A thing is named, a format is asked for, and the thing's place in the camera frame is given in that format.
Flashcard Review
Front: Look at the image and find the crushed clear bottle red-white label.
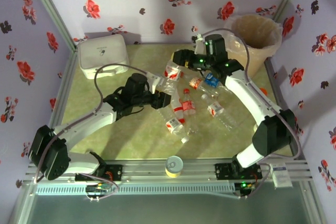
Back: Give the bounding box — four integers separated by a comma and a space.
157, 60, 184, 96

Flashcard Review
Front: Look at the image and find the white paper tag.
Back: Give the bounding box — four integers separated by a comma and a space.
270, 163, 293, 189

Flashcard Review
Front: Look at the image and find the clear bottle red band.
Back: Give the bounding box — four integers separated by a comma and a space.
169, 94, 186, 125

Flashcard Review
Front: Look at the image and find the clear plastic bin liner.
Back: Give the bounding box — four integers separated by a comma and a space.
224, 14, 284, 59

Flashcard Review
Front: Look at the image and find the aluminium side rail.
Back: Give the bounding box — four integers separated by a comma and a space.
44, 48, 81, 141

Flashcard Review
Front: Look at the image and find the yellow tin can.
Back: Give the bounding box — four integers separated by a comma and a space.
164, 155, 184, 178

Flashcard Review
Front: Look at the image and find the white slotted cable duct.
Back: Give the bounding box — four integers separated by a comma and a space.
35, 182, 236, 196

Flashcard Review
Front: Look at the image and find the right grey arm cable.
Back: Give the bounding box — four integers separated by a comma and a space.
201, 27, 302, 200

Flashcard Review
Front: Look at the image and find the beige round waste bin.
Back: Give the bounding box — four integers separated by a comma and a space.
225, 14, 283, 78

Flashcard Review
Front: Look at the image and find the ribbed clear bottle white label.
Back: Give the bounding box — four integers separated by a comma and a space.
200, 93, 238, 132

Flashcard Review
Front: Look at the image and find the clear bottle white cap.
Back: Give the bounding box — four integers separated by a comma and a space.
157, 107, 190, 145

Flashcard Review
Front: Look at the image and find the green circuit board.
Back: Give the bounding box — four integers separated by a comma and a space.
86, 183, 111, 195

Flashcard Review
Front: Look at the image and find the clear bottle blue label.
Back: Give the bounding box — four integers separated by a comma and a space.
204, 72, 233, 95

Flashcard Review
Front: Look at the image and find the small cola bottle red cap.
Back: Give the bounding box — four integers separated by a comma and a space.
182, 88, 196, 116

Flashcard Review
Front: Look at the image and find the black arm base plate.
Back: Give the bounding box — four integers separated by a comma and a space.
75, 164, 124, 182
214, 163, 263, 182

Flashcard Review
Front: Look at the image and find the left grey arm cable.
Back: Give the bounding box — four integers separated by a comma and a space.
33, 63, 150, 184

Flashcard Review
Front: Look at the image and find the white zipped case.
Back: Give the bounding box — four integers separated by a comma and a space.
77, 34, 131, 80

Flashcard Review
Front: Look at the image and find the black controller box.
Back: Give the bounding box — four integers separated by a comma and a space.
235, 180, 257, 191

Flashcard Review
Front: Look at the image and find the clear bottle orange-red label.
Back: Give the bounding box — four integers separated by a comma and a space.
183, 73, 220, 98

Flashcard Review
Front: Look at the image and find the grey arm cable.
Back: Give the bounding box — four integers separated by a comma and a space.
33, 63, 150, 184
201, 27, 302, 200

